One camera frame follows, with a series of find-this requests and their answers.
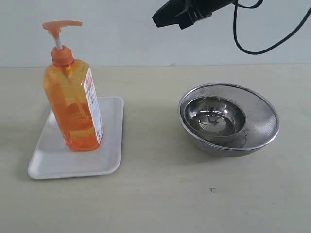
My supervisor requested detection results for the black second arm gripper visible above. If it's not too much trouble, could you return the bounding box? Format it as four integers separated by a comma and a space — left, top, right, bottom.
152, 0, 234, 30

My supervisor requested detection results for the orange pump soap bottle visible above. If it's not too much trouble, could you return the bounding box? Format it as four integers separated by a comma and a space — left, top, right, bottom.
42, 20, 103, 151

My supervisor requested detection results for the small stainless steel bowl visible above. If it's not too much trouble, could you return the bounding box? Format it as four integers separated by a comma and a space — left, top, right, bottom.
181, 96, 246, 143

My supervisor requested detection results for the steel mesh colander bowl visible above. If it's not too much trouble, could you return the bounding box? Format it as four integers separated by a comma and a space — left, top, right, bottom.
177, 83, 279, 157

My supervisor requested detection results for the white rectangular foam tray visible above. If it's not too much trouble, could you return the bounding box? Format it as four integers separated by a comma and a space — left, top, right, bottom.
28, 97, 124, 180

